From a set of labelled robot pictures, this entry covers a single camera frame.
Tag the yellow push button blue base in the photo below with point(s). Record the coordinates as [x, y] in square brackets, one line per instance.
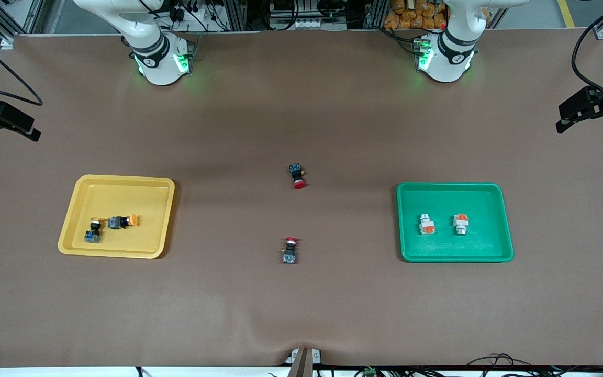
[93, 231]

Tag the orange-yellow push button black body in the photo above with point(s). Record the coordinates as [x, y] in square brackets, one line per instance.
[119, 222]

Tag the green push button white body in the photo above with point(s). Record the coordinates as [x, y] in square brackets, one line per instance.
[460, 224]

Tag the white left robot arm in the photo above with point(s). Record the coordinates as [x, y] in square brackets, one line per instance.
[448, 60]

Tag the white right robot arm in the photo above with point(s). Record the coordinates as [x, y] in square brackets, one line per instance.
[157, 63]

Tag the yellow plastic tray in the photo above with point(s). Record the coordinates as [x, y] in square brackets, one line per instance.
[139, 199]

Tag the green plastic tray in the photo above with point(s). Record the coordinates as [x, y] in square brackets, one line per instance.
[453, 199]

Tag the bag of orange items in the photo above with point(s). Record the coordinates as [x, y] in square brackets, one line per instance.
[411, 13]

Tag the red mushroom button blue base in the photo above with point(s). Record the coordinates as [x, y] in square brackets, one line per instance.
[297, 175]

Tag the red mushroom button grey base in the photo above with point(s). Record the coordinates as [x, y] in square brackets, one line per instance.
[290, 254]

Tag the white power strip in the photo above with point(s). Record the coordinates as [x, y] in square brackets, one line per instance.
[309, 23]

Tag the brown table mat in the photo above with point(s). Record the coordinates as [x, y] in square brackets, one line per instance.
[301, 314]

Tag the metal bracket post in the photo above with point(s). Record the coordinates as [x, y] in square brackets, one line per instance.
[304, 364]

